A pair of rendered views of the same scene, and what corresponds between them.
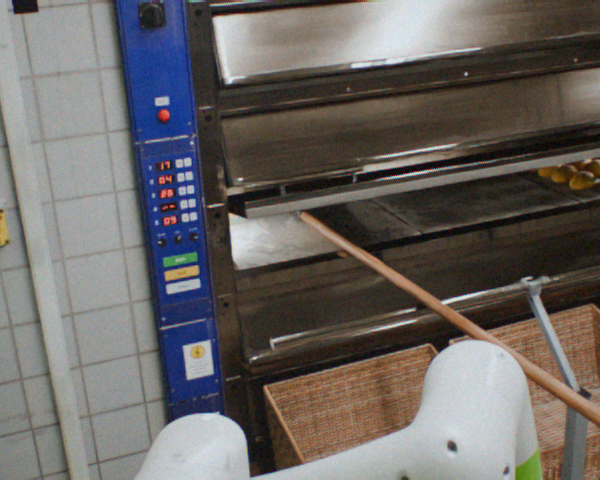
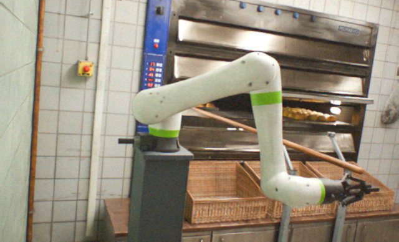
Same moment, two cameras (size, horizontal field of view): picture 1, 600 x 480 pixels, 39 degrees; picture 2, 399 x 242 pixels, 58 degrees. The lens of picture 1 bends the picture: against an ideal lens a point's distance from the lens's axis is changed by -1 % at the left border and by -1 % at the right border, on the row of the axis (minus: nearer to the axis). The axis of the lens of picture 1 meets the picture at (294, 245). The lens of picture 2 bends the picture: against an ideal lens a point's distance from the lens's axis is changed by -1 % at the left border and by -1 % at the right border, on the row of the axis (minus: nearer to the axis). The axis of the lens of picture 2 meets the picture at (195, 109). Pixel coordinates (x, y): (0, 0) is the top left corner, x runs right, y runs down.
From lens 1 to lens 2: 74 cm
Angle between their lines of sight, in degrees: 15
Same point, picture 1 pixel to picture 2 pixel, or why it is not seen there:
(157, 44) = (159, 20)
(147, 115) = (150, 44)
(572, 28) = (300, 52)
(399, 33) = (240, 39)
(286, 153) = (195, 72)
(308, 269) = (196, 118)
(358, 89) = (224, 55)
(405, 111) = not seen: hidden behind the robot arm
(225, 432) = not seen: hidden behind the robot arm
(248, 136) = (182, 62)
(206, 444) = not seen: hidden behind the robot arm
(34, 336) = (90, 118)
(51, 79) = (120, 24)
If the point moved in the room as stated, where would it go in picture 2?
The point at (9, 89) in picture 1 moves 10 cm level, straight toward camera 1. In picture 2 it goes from (105, 23) to (107, 22)
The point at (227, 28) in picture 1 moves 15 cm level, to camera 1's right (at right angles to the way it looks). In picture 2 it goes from (182, 23) to (204, 25)
